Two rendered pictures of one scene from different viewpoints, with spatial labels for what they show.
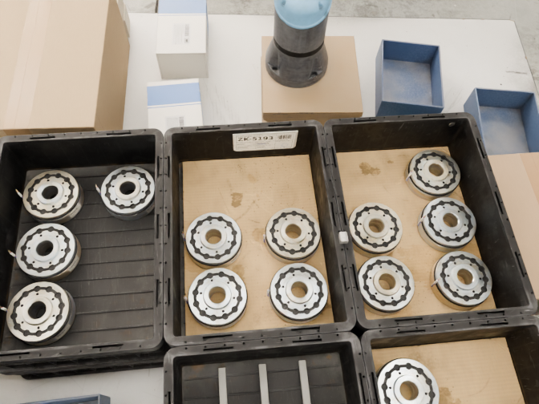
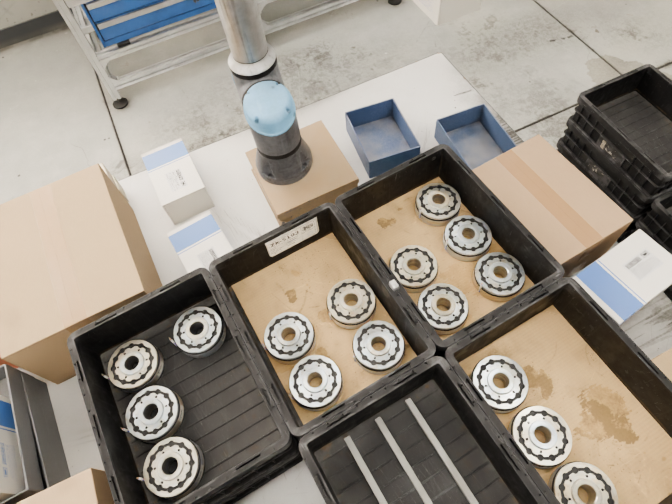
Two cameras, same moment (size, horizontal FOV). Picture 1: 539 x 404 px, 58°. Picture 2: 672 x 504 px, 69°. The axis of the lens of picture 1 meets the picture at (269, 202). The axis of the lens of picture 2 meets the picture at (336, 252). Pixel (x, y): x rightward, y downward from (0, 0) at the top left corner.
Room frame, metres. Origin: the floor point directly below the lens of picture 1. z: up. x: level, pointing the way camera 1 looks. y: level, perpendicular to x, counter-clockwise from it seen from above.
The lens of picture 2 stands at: (-0.06, 0.05, 1.80)
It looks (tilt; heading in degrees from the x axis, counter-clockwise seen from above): 60 degrees down; 348
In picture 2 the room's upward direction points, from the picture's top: 9 degrees counter-clockwise
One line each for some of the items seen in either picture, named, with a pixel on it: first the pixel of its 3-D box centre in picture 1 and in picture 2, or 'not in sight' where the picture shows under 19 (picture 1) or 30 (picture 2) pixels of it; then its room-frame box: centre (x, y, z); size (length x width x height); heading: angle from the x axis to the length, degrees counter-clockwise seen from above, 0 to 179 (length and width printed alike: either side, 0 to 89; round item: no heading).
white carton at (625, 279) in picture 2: not in sight; (620, 283); (0.19, -0.59, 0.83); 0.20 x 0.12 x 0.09; 105
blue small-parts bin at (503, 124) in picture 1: (504, 131); (475, 144); (0.72, -0.55, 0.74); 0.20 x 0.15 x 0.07; 2
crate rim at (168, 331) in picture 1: (252, 222); (315, 307); (0.33, 0.03, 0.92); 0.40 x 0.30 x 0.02; 10
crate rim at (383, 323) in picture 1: (419, 211); (442, 236); (0.39, -0.27, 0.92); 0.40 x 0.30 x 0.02; 10
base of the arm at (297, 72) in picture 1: (297, 48); (281, 150); (0.82, -0.03, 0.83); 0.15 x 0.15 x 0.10
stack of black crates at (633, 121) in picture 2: not in sight; (626, 162); (0.70, -1.20, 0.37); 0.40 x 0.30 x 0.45; 6
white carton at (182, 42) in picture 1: (184, 36); (177, 180); (0.91, 0.26, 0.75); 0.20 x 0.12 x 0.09; 8
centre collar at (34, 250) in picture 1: (45, 248); (151, 411); (0.27, 0.39, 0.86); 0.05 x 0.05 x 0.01
